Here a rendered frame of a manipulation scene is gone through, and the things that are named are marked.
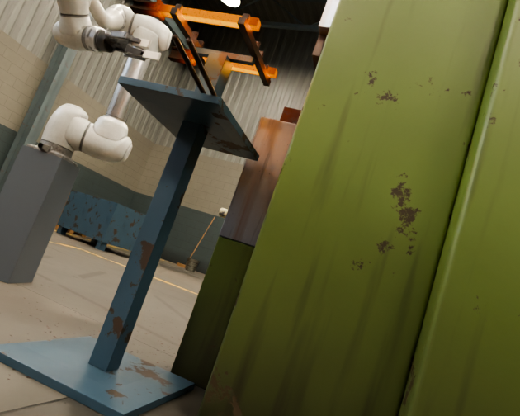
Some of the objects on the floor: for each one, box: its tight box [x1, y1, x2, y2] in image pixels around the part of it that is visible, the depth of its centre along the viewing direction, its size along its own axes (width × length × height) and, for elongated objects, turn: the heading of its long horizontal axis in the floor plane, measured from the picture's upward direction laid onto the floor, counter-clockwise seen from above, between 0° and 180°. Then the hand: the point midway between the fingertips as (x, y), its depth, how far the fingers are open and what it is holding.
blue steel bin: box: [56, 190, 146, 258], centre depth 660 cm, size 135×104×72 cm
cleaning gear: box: [177, 217, 215, 272], centre depth 987 cm, size 80×118×145 cm
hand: (148, 49), depth 148 cm, fingers open, 7 cm apart
